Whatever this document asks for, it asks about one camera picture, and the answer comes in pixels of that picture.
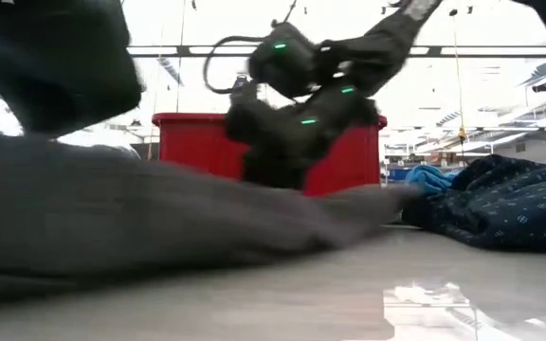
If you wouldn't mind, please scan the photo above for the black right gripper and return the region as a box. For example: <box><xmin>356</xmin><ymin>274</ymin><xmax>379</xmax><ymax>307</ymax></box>
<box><xmin>224</xmin><ymin>83</ymin><xmax>381</xmax><ymax>191</ymax></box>

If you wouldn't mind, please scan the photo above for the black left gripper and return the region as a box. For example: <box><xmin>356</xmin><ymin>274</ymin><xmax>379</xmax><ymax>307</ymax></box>
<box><xmin>0</xmin><ymin>23</ymin><xmax>144</xmax><ymax>137</ymax></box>

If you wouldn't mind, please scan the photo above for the bright blue garment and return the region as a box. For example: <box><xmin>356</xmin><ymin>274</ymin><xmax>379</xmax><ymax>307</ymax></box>
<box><xmin>404</xmin><ymin>164</ymin><xmax>462</xmax><ymax>196</ymax></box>

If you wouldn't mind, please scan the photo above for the dark grey garment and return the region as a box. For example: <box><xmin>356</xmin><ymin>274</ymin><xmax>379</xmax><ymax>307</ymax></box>
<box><xmin>0</xmin><ymin>125</ymin><xmax>424</xmax><ymax>304</ymax></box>

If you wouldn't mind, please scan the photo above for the navy dotted shirt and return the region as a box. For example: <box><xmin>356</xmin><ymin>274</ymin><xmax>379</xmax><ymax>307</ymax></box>
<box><xmin>401</xmin><ymin>153</ymin><xmax>546</xmax><ymax>253</ymax></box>

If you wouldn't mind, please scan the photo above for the red plastic bin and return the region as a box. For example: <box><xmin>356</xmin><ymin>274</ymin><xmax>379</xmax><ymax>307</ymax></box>
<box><xmin>152</xmin><ymin>112</ymin><xmax>389</xmax><ymax>198</ymax></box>

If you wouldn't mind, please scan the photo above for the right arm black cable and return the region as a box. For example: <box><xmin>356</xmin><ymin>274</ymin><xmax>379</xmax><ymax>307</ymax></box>
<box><xmin>202</xmin><ymin>34</ymin><xmax>267</xmax><ymax>96</ymax></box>

